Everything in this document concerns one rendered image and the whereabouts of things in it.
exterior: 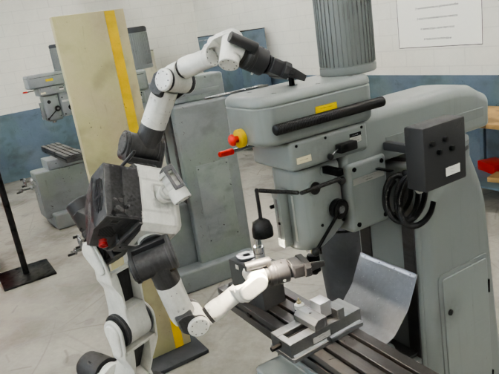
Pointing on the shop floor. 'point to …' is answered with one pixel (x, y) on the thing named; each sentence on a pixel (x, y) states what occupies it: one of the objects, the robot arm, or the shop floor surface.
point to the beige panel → (112, 131)
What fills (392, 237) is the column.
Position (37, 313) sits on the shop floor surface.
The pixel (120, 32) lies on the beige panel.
